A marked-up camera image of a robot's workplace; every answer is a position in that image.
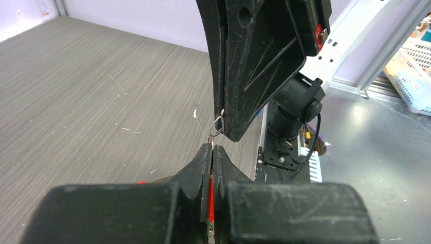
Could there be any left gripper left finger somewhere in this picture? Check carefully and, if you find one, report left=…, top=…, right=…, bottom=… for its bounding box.
left=21, top=143, right=212, bottom=243

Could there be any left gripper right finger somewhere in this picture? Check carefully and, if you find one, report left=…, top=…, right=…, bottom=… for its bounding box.
left=212, top=145, right=380, bottom=243

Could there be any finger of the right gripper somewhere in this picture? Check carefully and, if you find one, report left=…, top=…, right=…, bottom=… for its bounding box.
left=197, top=1, right=332, bottom=142

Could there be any red grey carabiner keyring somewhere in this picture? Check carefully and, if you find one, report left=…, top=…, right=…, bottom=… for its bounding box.
left=136, top=107, right=226, bottom=244

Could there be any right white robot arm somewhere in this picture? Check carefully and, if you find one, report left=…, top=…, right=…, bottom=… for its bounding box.
left=197, top=1, right=401, bottom=142

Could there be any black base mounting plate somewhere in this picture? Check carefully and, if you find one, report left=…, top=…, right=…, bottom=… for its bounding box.
left=254, top=102, right=311, bottom=184

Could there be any white plastic basket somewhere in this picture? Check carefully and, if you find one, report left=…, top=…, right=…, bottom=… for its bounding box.
left=383, top=37, right=430, bottom=116

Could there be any white slotted cable duct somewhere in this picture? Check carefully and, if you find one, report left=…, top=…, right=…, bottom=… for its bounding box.
left=294, top=151, right=323, bottom=183

